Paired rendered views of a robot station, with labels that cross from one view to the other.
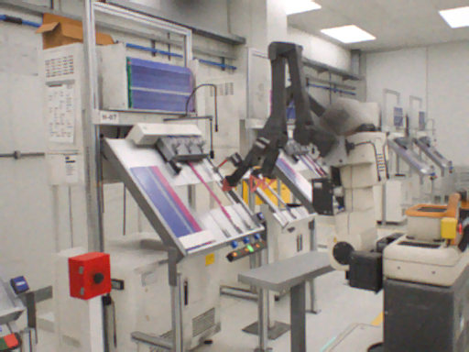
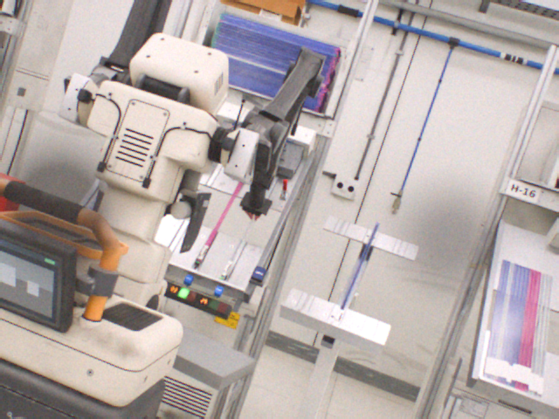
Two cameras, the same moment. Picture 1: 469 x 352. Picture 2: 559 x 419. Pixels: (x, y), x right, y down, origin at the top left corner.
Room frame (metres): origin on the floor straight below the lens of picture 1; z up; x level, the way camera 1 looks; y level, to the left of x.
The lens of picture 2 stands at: (1.66, -2.11, 1.21)
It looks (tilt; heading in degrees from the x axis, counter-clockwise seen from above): 5 degrees down; 65
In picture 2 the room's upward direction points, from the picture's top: 18 degrees clockwise
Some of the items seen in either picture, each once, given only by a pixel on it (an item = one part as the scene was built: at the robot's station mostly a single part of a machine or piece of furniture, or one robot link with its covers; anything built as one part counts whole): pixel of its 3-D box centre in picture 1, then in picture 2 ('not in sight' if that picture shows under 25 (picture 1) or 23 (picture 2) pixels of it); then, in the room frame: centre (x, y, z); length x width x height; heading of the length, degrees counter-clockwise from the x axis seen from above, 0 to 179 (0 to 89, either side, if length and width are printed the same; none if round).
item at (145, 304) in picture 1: (140, 299); (177, 330); (2.65, 0.56, 0.31); 0.70 x 0.65 x 0.62; 146
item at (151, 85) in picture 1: (155, 87); (272, 64); (2.63, 0.43, 1.52); 0.51 x 0.13 x 0.27; 146
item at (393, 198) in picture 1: (384, 156); not in sight; (6.81, -2.21, 0.95); 1.36 x 0.82 x 1.90; 56
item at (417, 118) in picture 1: (409, 153); not in sight; (8.00, -3.03, 0.95); 1.36 x 0.82 x 1.90; 56
